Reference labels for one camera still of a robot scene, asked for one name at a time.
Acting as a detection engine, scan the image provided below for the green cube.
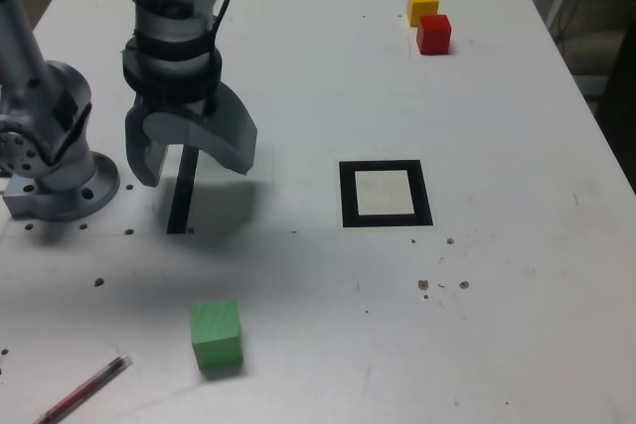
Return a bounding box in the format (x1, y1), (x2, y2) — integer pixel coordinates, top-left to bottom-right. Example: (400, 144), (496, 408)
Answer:
(190, 299), (244, 379)

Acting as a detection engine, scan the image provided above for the black tape strip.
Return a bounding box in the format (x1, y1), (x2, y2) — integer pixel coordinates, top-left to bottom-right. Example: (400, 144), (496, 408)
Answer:
(166, 144), (200, 235)

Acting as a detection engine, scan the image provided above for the red pen with clear barrel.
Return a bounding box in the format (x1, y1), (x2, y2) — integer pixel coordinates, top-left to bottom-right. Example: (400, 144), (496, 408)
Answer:
(32, 353), (133, 424)

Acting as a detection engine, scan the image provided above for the black tape square outline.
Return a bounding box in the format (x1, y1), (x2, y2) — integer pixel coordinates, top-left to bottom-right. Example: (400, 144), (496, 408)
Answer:
(338, 159), (434, 229)

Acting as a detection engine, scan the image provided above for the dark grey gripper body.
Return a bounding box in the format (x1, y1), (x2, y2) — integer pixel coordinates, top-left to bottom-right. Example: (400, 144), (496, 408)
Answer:
(129, 80), (223, 117)

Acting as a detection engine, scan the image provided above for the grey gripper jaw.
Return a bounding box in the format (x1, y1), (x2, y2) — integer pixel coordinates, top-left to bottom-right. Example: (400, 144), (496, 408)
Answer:
(123, 104), (171, 190)
(141, 81), (258, 178)

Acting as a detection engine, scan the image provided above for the red cube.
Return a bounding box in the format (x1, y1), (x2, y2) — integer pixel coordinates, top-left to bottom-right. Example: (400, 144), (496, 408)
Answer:
(417, 14), (452, 56)

